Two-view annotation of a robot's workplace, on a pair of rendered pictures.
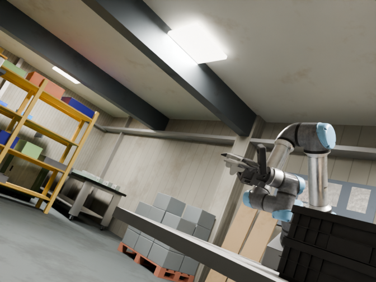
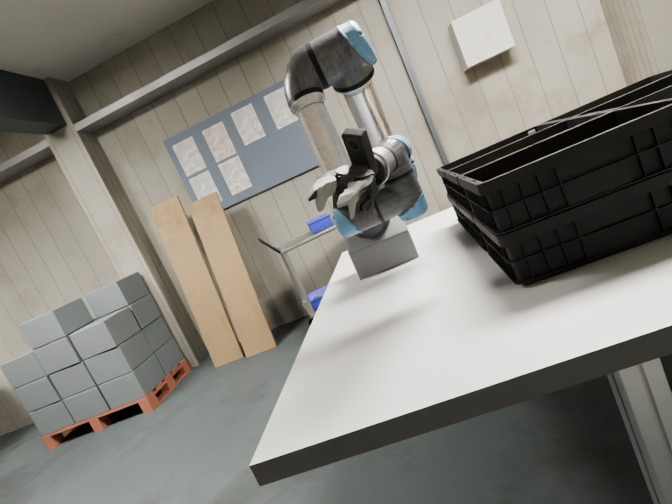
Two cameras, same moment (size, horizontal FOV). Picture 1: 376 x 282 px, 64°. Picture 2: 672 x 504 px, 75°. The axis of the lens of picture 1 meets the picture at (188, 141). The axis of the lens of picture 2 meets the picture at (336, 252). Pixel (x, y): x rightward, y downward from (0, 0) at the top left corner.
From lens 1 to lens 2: 0.72 m
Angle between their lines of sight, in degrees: 45
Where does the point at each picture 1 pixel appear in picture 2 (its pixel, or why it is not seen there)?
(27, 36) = not seen: outside the picture
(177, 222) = (106, 331)
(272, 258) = (367, 261)
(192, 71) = not seen: outside the picture
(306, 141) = (341, 72)
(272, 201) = (394, 201)
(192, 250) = (529, 387)
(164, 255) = (134, 382)
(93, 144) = not seen: outside the picture
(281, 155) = (327, 122)
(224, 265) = (612, 358)
